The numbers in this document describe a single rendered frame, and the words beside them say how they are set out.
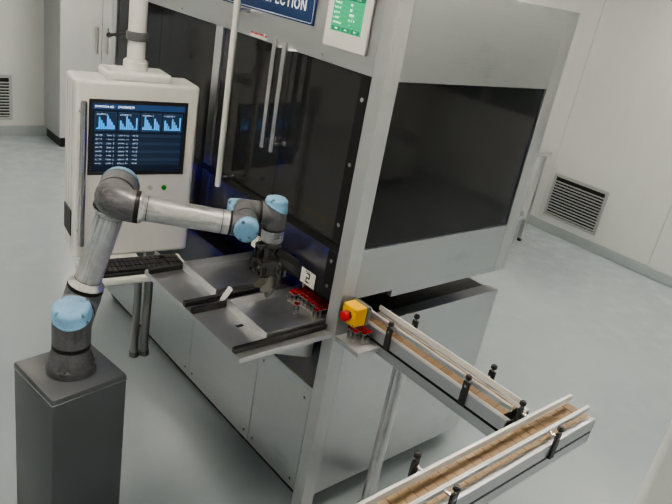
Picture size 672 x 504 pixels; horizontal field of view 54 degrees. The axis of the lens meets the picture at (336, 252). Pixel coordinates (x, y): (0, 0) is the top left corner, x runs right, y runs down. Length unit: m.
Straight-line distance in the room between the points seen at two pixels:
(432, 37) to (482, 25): 0.24
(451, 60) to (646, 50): 4.52
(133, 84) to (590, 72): 5.01
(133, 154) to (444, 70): 1.32
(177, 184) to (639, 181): 4.74
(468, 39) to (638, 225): 4.60
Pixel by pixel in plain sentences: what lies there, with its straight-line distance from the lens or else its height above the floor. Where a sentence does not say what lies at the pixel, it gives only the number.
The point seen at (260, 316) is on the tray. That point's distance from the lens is 2.46.
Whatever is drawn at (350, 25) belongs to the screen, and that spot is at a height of 1.94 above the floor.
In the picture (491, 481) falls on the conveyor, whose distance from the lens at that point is 1.90.
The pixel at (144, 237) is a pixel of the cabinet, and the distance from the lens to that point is 3.03.
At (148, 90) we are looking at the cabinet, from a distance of 2.83.
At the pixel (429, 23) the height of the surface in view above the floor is 1.99.
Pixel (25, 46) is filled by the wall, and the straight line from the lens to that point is 7.45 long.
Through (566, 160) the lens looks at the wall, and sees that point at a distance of 7.05.
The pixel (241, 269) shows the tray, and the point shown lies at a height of 0.88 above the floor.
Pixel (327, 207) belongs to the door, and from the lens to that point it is 2.36.
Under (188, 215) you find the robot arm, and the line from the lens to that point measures 1.99.
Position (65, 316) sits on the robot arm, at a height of 1.01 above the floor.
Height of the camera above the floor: 2.09
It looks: 23 degrees down
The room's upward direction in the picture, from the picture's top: 11 degrees clockwise
